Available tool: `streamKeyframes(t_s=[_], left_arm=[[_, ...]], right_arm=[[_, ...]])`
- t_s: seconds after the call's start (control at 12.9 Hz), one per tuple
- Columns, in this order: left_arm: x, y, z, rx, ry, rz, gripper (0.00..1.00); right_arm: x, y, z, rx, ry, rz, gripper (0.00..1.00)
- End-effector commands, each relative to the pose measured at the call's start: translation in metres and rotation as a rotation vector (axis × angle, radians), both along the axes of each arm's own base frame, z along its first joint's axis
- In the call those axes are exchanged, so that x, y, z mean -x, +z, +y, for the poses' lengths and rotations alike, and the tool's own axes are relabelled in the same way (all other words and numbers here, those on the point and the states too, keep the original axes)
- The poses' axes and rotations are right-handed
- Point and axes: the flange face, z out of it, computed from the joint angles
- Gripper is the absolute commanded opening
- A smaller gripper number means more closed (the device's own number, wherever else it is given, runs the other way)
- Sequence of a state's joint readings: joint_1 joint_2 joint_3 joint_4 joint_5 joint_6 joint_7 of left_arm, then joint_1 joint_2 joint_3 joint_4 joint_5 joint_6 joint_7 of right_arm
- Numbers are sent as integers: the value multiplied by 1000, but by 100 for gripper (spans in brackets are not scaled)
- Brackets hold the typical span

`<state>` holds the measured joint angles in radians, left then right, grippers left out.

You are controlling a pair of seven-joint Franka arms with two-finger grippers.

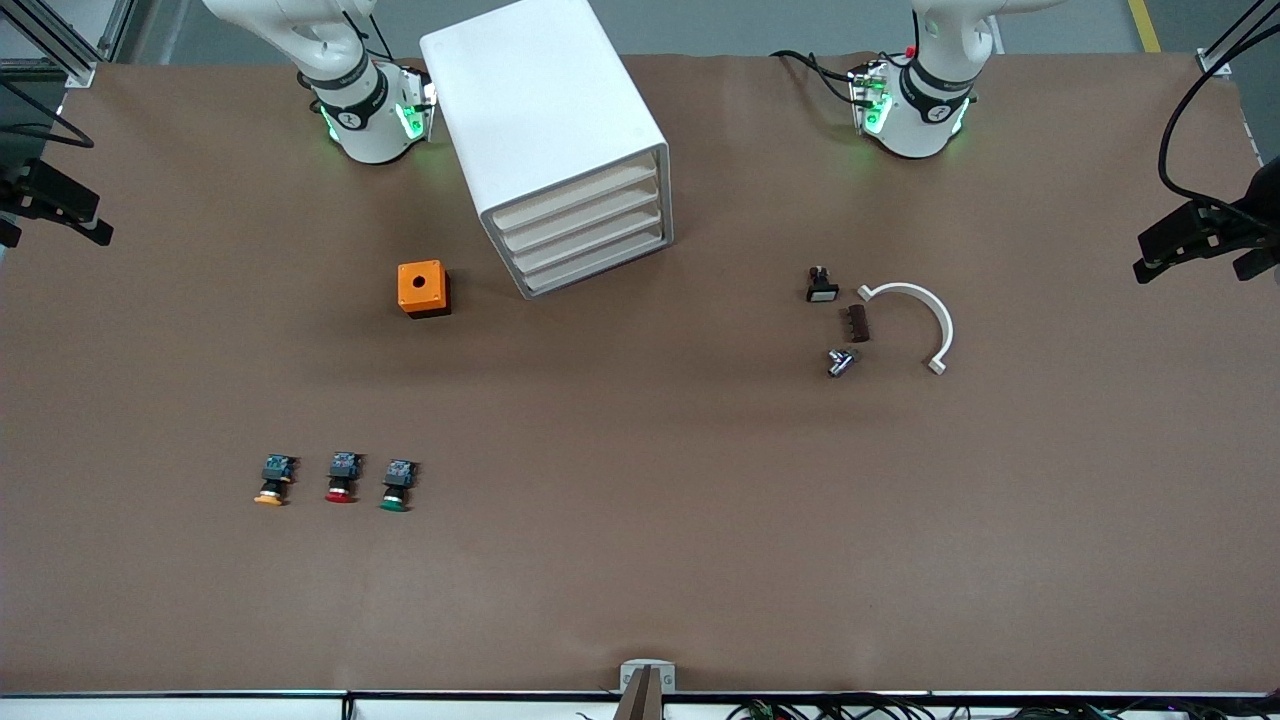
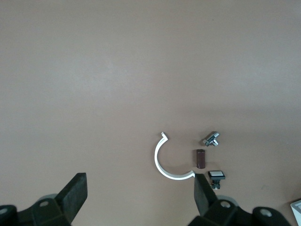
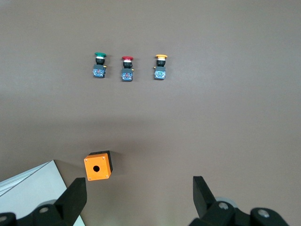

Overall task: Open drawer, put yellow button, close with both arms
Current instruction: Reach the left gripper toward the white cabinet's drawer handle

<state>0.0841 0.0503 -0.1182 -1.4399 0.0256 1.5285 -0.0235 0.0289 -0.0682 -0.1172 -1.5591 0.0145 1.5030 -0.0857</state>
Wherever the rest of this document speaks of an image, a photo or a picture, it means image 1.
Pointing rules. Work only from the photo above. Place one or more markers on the yellow mushroom push button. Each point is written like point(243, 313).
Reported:
point(275, 470)

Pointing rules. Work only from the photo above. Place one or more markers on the red mushroom push button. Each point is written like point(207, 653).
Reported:
point(343, 468)

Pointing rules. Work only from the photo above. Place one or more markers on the aluminium frame post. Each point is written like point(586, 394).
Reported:
point(60, 45)
point(1235, 40)

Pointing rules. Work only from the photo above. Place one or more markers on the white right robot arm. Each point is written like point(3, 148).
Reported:
point(365, 110)

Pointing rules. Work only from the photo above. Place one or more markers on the grey mounting bracket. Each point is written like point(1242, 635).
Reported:
point(630, 672)

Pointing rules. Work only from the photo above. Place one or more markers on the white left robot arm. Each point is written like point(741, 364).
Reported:
point(920, 110)

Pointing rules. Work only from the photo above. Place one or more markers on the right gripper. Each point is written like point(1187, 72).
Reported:
point(27, 187)

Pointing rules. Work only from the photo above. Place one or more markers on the white semicircular bracket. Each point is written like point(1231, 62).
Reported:
point(945, 325)

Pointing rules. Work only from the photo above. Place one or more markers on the brown terminal block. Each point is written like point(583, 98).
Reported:
point(856, 324)

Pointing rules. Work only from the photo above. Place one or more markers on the orange box with round hole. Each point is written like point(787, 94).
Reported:
point(412, 292)

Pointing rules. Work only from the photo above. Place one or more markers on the silver key switch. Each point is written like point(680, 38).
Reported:
point(840, 364)

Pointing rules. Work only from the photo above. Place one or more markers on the green mushroom push button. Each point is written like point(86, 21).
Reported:
point(399, 473)

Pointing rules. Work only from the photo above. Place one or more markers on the black switch with white face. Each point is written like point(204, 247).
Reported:
point(822, 290)

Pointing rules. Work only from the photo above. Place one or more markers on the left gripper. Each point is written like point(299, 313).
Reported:
point(1226, 221)

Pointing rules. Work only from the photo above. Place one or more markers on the brown mounting bar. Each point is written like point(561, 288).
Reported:
point(642, 700)

